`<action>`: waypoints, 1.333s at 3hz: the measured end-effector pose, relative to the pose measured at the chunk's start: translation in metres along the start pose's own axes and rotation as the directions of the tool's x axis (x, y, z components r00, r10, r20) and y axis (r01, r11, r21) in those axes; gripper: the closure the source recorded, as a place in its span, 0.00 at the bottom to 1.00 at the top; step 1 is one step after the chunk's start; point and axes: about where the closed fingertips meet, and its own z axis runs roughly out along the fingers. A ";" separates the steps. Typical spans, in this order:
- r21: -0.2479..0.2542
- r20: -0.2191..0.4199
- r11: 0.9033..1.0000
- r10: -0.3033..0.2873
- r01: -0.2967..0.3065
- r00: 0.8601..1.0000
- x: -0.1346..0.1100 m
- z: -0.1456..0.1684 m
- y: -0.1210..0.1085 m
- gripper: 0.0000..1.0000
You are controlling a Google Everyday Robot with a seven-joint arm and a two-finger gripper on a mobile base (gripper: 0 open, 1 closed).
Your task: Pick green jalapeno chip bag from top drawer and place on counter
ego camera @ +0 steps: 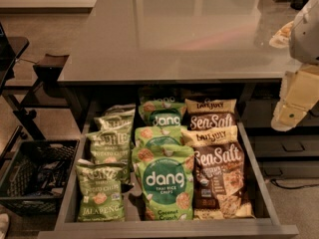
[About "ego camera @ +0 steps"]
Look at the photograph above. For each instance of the dang rice chips bag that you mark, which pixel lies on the dang rice chips bag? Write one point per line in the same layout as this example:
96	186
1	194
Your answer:
158	135
162	112
164	173

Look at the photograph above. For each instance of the grey counter cabinet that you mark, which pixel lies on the grey counter cabinet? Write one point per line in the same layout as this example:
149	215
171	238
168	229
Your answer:
179	41

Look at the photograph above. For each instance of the front sea salt chips bag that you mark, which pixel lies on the front sea salt chips bag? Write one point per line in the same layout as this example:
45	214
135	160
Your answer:
219	184

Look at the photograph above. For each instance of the grey open top drawer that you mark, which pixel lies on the grey open top drawer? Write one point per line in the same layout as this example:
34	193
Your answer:
264	224

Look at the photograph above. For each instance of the black plastic crate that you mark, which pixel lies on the black plastic crate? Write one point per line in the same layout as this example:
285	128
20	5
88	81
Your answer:
36	179

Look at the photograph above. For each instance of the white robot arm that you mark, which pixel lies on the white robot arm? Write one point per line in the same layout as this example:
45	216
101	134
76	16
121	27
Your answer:
304	38

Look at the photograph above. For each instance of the dark lower cabinet drawers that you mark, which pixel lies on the dark lower cabinet drawers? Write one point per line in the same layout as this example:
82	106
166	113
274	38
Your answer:
291	154

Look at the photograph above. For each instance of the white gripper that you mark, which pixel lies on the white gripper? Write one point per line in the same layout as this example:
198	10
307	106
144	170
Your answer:
306	37

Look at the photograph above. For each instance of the rear dang rice chips bag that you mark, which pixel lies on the rear dang rice chips bag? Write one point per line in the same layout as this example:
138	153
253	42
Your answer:
162	112

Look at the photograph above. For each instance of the front dang rice chips bag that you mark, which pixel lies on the front dang rice chips bag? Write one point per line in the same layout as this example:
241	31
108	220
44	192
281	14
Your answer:
164	173

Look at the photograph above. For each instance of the middle dang rice chips bag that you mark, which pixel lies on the middle dang rice chips bag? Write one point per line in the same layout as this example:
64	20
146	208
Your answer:
158	135

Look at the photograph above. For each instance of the rear sea salt chips bag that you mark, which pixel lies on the rear sea salt chips bag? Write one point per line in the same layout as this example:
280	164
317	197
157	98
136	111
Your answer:
211	114

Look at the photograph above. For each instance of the sea salt chips bag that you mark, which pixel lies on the sea salt chips bag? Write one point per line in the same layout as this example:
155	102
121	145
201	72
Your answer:
211	114
219	184

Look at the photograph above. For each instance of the green jalapeno chip bag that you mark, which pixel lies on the green jalapeno chip bag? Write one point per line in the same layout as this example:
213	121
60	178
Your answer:
112	146
101	189
117	117

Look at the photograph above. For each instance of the dark bar stool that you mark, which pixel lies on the dark bar stool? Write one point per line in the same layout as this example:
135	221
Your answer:
41	109

